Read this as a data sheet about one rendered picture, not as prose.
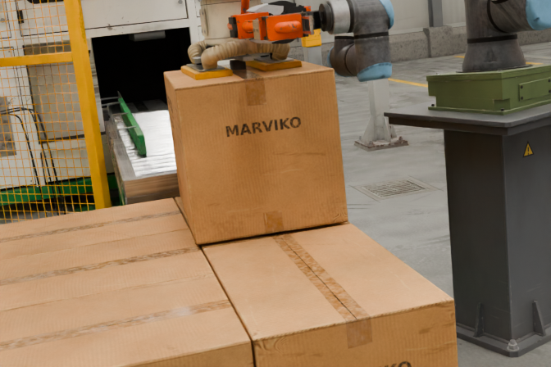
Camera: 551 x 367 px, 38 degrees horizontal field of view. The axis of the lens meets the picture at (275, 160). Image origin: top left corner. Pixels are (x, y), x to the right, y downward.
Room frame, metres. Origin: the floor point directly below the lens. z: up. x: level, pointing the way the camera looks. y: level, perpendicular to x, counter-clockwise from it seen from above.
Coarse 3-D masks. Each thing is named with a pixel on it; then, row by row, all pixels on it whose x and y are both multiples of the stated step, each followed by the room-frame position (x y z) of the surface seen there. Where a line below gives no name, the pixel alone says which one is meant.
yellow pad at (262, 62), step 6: (270, 54) 2.22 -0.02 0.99; (258, 60) 2.28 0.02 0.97; (264, 60) 2.22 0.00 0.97; (270, 60) 2.20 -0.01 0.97; (282, 60) 2.15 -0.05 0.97; (288, 60) 2.16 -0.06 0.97; (294, 60) 2.17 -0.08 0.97; (252, 66) 2.31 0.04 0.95; (258, 66) 2.21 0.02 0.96; (264, 66) 2.14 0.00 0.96; (270, 66) 2.12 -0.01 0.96; (276, 66) 2.12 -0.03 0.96; (282, 66) 2.13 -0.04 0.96; (288, 66) 2.13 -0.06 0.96; (294, 66) 2.13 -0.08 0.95; (300, 66) 2.14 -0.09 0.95
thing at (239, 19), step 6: (258, 12) 1.99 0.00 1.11; (264, 12) 2.00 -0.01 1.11; (228, 18) 2.05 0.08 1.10; (234, 18) 1.99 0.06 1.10; (240, 18) 1.98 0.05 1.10; (246, 18) 1.99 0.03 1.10; (252, 18) 1.99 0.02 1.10; (234, 24) 1.99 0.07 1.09; (240, 24) 1.98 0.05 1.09; (234, 30) 1.99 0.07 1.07; (240, 30) 1.98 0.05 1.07; (234, 36) 2.00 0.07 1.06; (240, 36) 1.98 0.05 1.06; (246, 36) 1.98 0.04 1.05; (252, 36) 1.99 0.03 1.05
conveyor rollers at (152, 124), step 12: (120, 120) 4.53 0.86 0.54; (144, 120) 4.39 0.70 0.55; (156, 120) 4.39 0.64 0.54; (168, 120) 4.32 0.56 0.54; (120, 132) 4.08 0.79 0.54; (144, 132) 3.95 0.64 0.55; (156, 132) 3.94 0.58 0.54; (168, 132) 3.87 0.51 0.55; (132, 144) 3.65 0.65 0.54; (156, 144) 3.58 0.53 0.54; (168, 144) 3.51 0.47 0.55; (132, 156) 3.30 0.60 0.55; (144, 156) 3.30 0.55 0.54; (156, 156) 3.24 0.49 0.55; (168, 156) 3.24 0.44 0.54; (144, 168) 3.04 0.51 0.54; (156, 168) 3.04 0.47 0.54; (168, 168) 2.97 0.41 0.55
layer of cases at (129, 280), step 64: (0, 256) 2.03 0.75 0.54; (64, 256) 1.97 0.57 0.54; (128, 256) 1.91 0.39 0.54; (192, 256) 1.86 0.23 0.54; (256, 256) 1.81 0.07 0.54; (320, 256) 1.76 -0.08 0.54; (384, 256) 1.71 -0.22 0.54; (0, 320) 1.56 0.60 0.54; (64, 320) 1.53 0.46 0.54; (128, 320) 1.49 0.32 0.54; (192, 320) 1.46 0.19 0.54; (256, 320) 1.42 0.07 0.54; (320, 320) 1.39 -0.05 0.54; (384, 320) 1.39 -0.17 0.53; (448, 320) 1.42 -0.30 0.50
